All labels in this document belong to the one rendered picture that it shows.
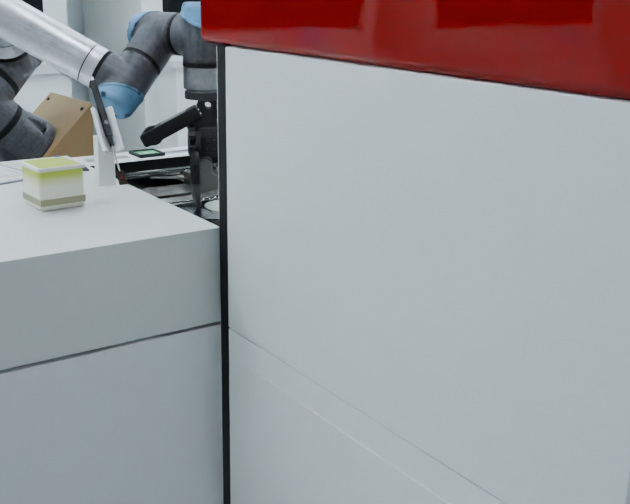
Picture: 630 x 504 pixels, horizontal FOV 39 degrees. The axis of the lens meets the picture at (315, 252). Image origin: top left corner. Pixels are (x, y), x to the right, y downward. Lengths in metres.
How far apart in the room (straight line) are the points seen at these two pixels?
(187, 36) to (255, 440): 0.71
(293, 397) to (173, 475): 0.29
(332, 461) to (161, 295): 0.34
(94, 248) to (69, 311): 0.09
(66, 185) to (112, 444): 0.39
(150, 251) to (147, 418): 0.25
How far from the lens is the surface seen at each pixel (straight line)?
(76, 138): 2.07
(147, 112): 4.93
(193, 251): 1.27
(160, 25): 1.64
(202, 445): 1.39
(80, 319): 1.22
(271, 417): 1.24
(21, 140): 2.06
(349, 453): 1.10
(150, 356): 1.29
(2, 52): 2.04
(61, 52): 1.62
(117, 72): 1.60
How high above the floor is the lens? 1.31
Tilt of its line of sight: 17 degrees down
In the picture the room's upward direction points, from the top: 1 degrees clockwise
